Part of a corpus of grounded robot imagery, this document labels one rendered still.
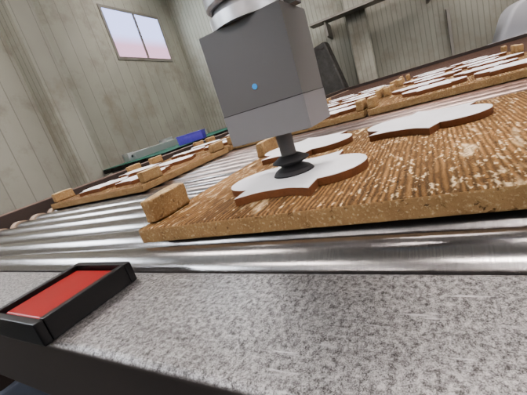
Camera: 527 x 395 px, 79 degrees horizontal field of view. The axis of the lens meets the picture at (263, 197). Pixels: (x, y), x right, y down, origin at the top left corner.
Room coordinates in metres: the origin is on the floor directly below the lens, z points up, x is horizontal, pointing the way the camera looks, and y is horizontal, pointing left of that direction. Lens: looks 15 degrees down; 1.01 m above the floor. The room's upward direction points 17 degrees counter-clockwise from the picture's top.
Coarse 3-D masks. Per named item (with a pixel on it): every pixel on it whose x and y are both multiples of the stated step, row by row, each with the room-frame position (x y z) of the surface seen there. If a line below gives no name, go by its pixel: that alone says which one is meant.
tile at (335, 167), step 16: (304, 160) 0.37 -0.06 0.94; (320, 160) 0.34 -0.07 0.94; (336, 160) 0.32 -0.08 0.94; (352, 160) 0.30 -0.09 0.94; (256, 176) 0.36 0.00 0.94; (272, 176) 0.34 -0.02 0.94; (304, 176) 0.29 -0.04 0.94; (320, 176) 0.27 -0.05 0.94; (336, 176) 0.27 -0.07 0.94; (240, 192) 0.32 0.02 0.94; (256, 192) 0.29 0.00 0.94; (272, 192) 0.28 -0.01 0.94; (288, 192) 0.28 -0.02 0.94; (304, 192) 0.26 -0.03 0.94
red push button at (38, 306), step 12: (72, 276) 0.26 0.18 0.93; (84, 276) 0.25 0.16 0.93; (96, 276) 0.24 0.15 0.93; (48, 288) 0.25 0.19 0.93; (60, 288) 0.24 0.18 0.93; (72, 288) 0.23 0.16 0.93; (36, 300) 0.23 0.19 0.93; (48, 300) 0.22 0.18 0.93; (60, 300) 0.22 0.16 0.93; (12, 312) 0.22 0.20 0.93; (24, 312) 0.22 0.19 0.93; (36, 312) 0.21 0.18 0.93
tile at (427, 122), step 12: (444, 108) 0.43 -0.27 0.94; (456, 108) 0.40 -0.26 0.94; (468, 108) 0.37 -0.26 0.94; (480, 108) 0.35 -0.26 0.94; (492, 108) 0.35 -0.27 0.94; (396, 120) 0.45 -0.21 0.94; (408, 120) 0.42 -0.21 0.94; (420, 120) 0.39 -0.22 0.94; (432, 120) 0.37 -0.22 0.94; (444, 120) 0.35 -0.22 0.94; (456, 120) 0.34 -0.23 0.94; (468, 120) 0.34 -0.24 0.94; (372, 132) 0.43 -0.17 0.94; (384, 132) 0.39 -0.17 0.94; (396, 132) 0.38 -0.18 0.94; (408, 132) 0.37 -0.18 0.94; (420, 132) 0.35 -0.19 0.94; (432, 132) 0.34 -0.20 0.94
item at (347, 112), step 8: (384, 96) 1.09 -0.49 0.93; (344, 104) 1.12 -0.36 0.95; (352, 104) 1.05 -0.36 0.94; (360, 104) 0.82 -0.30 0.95; (336, 112) 0.90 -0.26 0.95; (344, 112) 0.89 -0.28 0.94; (352, 112) 0.86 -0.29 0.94; (360, 112) 0.82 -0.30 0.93; (328, 120) 0.86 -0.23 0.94; (336, 120) 0.85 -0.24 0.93; (344, 120) 0.84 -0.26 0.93; (352, 120) 0.83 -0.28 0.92; (312, 128) 0.89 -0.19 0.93; (320, 128) 0.88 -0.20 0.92; (248, 144) 1.01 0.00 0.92
